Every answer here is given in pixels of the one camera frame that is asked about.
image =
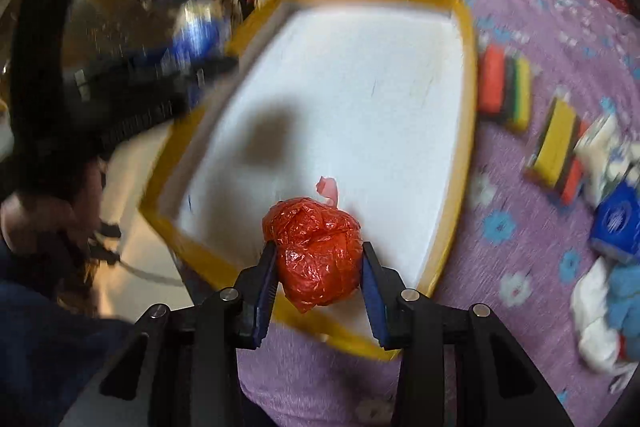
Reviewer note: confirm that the person's left forearm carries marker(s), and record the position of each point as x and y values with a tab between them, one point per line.
40	347

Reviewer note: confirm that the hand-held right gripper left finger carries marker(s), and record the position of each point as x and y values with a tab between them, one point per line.
265	302

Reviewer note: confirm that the person's left hand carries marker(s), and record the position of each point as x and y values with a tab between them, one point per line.
45	217

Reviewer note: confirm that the yellow-rimmed cardboard box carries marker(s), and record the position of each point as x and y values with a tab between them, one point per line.
350	82

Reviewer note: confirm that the yellow black red sponge pack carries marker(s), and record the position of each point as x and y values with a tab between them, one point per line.
555	147

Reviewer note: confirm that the red green yellow sponge pack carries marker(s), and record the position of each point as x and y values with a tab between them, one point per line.
495	82

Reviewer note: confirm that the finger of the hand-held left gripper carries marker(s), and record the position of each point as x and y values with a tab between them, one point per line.
175	99
200	32

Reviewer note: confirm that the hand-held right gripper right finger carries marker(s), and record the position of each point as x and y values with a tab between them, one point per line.
375	302

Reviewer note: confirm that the blue towel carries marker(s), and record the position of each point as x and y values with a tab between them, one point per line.
625	297

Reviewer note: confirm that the floral blue tissue pack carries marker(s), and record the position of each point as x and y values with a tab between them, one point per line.
617	222

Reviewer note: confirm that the white stained cloth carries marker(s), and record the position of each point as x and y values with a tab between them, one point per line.
592	322

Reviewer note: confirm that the red plastic bag ball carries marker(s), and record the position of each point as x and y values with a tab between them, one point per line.
315	252

